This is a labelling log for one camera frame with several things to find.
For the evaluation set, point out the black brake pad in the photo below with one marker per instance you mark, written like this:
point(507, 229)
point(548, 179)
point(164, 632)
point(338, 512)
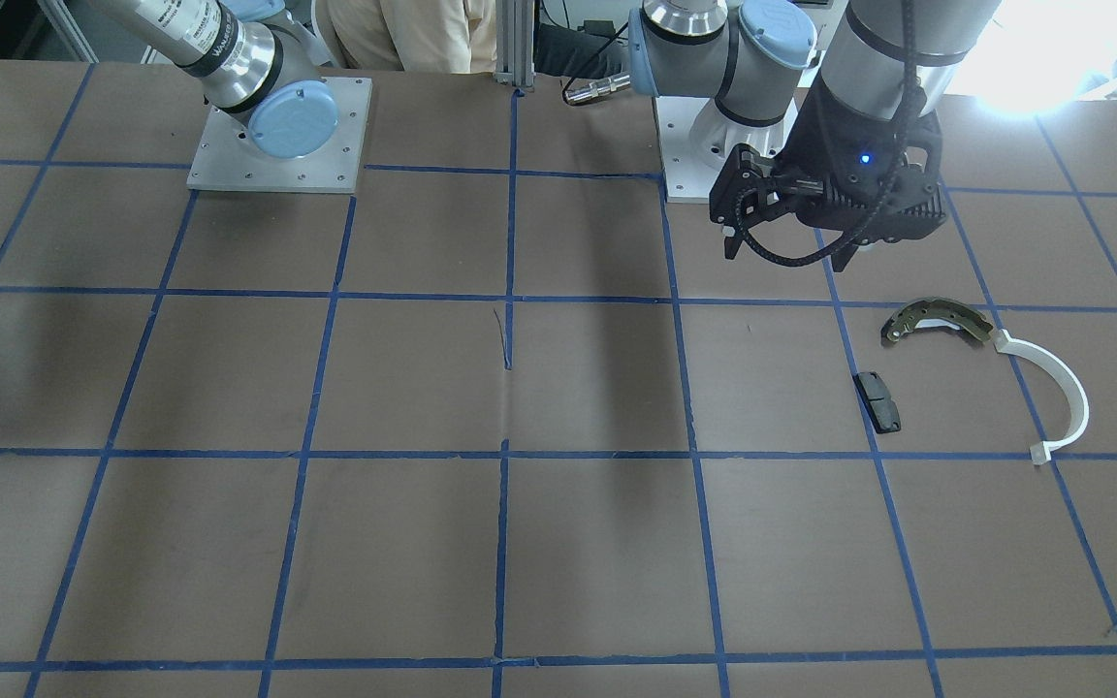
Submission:
point(878, 402)

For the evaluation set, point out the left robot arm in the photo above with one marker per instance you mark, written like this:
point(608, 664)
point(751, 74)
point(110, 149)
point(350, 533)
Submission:
point(886, 60)

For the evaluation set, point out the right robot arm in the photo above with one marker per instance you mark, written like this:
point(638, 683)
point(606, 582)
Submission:
point(254, 61)

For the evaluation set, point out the seated person in beige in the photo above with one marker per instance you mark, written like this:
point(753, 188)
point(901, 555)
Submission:
point(433, 37)

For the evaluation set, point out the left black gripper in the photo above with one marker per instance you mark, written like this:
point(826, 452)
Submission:
point(818, 143)

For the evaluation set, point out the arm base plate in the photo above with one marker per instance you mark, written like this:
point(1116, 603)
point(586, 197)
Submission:
point(695, 139)
point(307, 137)

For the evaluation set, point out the olive brake shoe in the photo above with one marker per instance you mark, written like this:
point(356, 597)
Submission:
point(936, 313)

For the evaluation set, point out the white curved plastic piece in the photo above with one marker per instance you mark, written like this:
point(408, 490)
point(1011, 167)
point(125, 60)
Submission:
point(1079, 405)

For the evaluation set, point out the aluminium frame post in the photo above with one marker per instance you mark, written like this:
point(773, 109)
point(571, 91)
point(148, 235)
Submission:
point(515, 43)

